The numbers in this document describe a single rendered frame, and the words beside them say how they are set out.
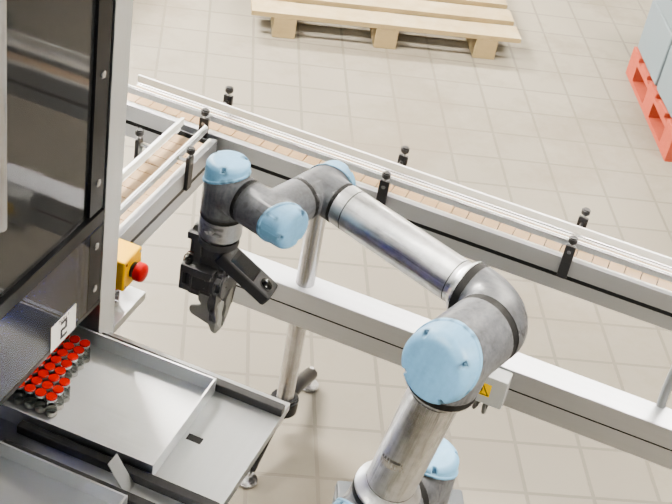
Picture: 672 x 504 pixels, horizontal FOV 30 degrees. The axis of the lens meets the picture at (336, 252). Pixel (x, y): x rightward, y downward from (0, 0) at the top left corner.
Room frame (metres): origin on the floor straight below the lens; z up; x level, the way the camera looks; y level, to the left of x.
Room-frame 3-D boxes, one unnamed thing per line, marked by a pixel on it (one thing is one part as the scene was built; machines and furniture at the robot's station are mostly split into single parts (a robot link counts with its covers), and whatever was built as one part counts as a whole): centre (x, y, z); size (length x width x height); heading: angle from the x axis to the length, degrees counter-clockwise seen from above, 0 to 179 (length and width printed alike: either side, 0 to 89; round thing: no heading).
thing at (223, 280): (1.73, 0.21, 1.24); 0.09 x 0.08 x 0.12; 75
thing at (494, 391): (2.40, -0.43, 0.50); 0.12 x 0.05 x 0.09; 74
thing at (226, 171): (1.72, 0.20, 1.39); 0.09 x 0.08 x 0.11; 56
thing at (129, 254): (1.97, 0.43, 0.99); 0.08 x 0.07 x 0.07; 74
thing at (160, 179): (2.29, 0.49, 0.92); 0.69 x 0.15 x 0.16; 164
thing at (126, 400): (1.70, 0.38, 0.90); 0.34 x 0.26 x 0.04; 75
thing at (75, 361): (1.72, 0.46, 0.90); 0.18 x 0.02 x 0.05; 165
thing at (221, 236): (1.72, 0.20, 1.32); 0.08 x 0.08 x 0.05
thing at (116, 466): (1.49, 0.25, 0.91); 0.14 x 0.03 x 0.06; 74
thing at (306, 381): (2.61, 0.06, 0.07); 0.50 x 0.08 x 0.14; 164
